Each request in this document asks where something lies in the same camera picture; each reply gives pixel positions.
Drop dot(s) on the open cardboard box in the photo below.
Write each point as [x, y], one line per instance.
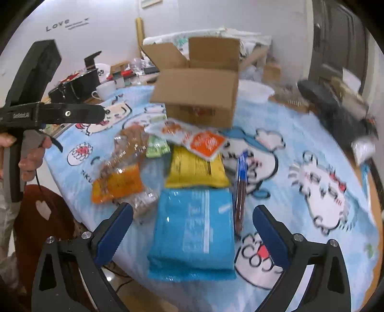
[201, 88]

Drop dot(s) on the yellow snack bag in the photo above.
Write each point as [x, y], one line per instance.
[188, 170]

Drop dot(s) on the person's left hand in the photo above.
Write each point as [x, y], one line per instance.
[29, 164]

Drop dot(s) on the white tote bag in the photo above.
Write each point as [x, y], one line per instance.
[248, 40]

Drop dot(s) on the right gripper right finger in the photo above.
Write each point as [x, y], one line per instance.
[328, 287]

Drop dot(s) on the white ceramic mug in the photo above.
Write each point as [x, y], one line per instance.
[104, 91]

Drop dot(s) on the orange white chicken snack packet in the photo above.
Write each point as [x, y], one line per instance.
[203, 143]

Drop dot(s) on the tissue box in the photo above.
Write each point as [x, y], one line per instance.
[346, 89]

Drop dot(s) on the blue brown snack bar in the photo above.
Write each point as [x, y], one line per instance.
[240, 193]

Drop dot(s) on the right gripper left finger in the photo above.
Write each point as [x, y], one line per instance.
[69, 274]

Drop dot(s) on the blue snack bag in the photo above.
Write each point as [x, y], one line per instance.
[193, 236]

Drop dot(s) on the dark brown door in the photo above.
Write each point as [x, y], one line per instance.
[339, 42]

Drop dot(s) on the small green snack packet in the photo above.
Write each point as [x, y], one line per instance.
[157, 147]

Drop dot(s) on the black plastic bag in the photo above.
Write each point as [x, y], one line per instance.
[340, 123]

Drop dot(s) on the white plastic bowl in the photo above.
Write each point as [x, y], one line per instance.
[254, 92]

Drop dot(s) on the orange clear snack packet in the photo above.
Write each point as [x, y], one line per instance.
[119, 179]

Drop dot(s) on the wooden side box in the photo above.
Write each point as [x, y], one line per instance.
[271, 72]

